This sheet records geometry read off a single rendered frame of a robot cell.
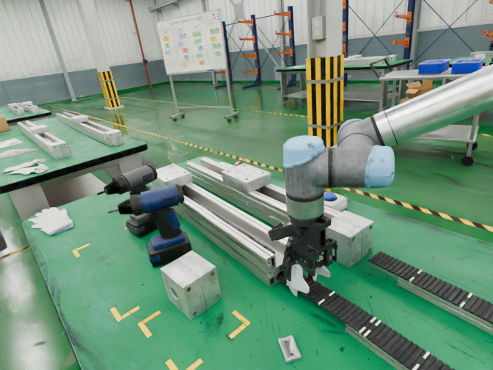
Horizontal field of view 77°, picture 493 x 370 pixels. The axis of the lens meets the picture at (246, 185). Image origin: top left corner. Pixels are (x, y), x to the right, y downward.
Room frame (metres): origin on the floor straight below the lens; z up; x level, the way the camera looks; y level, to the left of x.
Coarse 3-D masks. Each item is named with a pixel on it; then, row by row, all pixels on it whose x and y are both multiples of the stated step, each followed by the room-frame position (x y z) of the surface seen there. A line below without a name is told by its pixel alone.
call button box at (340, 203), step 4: (336, 196) 0.90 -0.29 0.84; (340, 196) 0.90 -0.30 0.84; (324, 200) 0.89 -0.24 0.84; (328, 200) 0.88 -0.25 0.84; (332, 200) 0.88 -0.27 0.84; (336, 200) 0.88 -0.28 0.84; (340, 200) 0.88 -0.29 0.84; (344, 200) 0.88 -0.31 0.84; (324, 204) 0.87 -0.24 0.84; (328, 204) 0.86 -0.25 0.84; (332, 204) 0.86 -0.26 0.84; (336, 204) 0.86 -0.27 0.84; (340, 204) 0.87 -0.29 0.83; (344, 204) 0.88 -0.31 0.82; (336, 208) 0.86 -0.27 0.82; (340, 208) 0.87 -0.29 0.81; (344, 208) 0.88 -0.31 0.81
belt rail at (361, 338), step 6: (348, 330) 0.44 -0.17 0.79; (354, 330) 0.43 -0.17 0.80; (354, 336) 0.43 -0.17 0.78; (360, 336) 0.42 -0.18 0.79; (366, 342) 0.40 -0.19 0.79; (372, 348) 0.39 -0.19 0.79; (378, 348) 0.39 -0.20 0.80; (378, 354) 0.38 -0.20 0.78; (384, 354) 0.38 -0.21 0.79; (390, 360) 0.36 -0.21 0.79; (396, 360) 0.36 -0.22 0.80; (396, 366) 0.36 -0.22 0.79; (402, 366) 0.35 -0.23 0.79
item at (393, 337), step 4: (392, 332) 0.40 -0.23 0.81; (396, 332) 0.40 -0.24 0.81; (388, 336) 0.39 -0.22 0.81; (392, 336) 0.39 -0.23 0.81; (396, 336) 0.39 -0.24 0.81; (400, 336) 0.39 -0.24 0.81; (384, 340) 0.39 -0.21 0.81; (388, 340) 0.39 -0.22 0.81; (392, 340) 0.39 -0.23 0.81; (396, 340) 0.39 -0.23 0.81; (380, 344) 0.38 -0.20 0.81; (384, 344) 0.38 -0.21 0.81; (388, 344) 0.38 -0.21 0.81; (392, 344) 0.38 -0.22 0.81; (380, 348) 0.38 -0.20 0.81; (384, 348) 0.37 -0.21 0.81; (388, 348) 0.37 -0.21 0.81
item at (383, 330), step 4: (384, 324) 0.42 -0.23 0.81; (380, 328) 0.41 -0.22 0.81; (384, 328) 0.41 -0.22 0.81; (388, 328) 0.41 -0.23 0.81; (376, 332) 0.41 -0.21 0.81; (380, 332) 0.41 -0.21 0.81; (384, 332) 0.40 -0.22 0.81; (388, 332) 0.40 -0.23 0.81; (372, 336) 0.40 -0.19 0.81; (376, 336) 0.40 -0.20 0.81; (380, 336) 0.40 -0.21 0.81; (384, 336) 0.40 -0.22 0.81; (372, 340) 0.39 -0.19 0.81; (376, 340) 0.39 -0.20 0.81; (380, 340) 0.39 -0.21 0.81; (376, 344) 0.38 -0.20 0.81
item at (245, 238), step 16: (192, 192) 1.07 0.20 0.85; (208, 192) 1.01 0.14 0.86; (176, 208) 1.03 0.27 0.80; (192, 208) 0.91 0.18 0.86; (208, 208) 0.94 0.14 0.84; (224, 208) 0.88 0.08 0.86; (192, 224) 0.93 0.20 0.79; (208, 224) 0.83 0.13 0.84; (224, 224) 0.78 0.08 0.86; (240, 224) 0.81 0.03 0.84; (256, 224) 0.76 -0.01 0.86; (224, 240) 0.75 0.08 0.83; (240, 240) 0.69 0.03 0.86; (256, 240) 0.72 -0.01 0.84; (240, 256) 0.69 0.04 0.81; (256, 256) 0.63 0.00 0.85; (272, 256) 0.61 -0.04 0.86; (256, 272) 0.64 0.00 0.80; (272, 272) 0.60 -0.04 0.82
